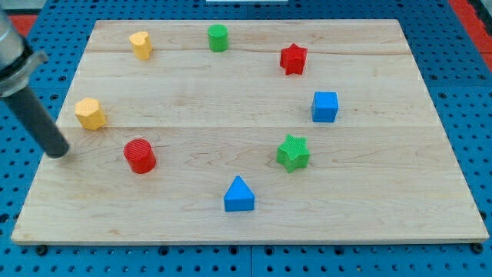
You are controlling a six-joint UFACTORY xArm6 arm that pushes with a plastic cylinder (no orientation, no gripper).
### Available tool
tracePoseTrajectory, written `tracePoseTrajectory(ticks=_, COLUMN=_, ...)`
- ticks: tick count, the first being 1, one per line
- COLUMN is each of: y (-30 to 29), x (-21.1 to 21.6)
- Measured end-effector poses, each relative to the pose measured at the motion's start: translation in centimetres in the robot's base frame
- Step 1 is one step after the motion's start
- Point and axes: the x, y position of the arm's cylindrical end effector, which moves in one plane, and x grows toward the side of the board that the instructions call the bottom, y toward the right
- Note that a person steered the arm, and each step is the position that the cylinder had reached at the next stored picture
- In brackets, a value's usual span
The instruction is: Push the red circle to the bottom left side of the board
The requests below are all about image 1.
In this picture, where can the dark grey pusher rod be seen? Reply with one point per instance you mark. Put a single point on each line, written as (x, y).
(28, 109)

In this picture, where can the red cylinder block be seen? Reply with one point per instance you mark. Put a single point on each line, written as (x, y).
(139, 155)

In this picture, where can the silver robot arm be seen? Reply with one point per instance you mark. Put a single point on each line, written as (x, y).
(18, 62)

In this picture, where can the wooden board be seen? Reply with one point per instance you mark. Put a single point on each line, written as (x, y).
(383, 173)

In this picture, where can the yellow hexagon block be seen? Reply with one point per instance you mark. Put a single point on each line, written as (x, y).
(90, 114)

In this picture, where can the yellow heart block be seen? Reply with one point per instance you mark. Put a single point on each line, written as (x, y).
(141, 45)

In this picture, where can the green cylinder block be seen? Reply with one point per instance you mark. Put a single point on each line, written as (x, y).
(218, 38)

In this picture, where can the blue triangle block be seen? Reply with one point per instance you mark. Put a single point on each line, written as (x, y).
(238, 197)

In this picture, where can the red star block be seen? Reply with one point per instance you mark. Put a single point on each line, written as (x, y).
(293, 59)

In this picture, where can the green star block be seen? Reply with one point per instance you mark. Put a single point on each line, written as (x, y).
(293, 153)

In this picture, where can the blue cube block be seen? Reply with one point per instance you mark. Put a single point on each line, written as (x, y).
(324, 107)

